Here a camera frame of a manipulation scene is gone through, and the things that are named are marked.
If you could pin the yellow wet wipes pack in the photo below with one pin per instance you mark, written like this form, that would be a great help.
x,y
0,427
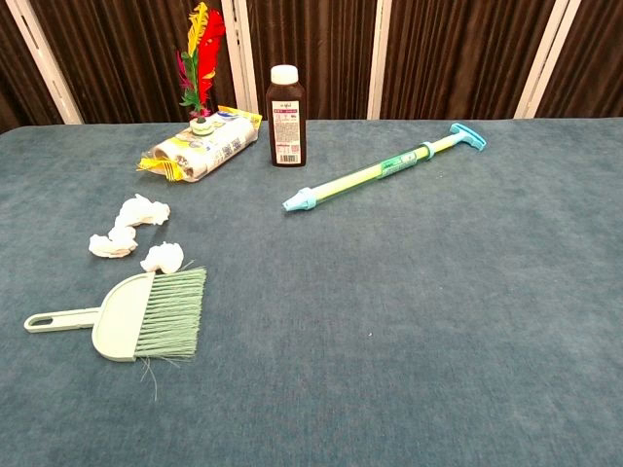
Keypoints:
x,y
221,146

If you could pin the colourful feather shuttlecock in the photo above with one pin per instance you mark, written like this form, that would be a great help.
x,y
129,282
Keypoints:
x,y
210,53

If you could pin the blue felt table cover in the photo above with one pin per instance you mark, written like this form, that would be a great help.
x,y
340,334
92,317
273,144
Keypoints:
x,y
389,316

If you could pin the dark brown pleated curtain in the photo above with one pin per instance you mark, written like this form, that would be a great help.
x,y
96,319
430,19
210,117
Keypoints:
x,y
316,39

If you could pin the brown bottle with white cap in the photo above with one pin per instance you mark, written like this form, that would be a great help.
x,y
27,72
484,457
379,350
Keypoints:
x,y
286,126

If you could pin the white screen frame post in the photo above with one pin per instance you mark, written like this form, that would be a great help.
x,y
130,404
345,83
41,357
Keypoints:
x,y
43,58
547,58
241,58
382,48

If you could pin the teal and yellow pump tube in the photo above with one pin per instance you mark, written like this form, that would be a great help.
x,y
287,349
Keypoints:
x,y
350,181

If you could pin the white paper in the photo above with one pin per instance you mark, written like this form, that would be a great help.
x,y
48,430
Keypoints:
x,y
113,244
141,211
163,258

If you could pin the mint green hand brush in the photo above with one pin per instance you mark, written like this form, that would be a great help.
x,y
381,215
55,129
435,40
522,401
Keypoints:
x,y
126,316

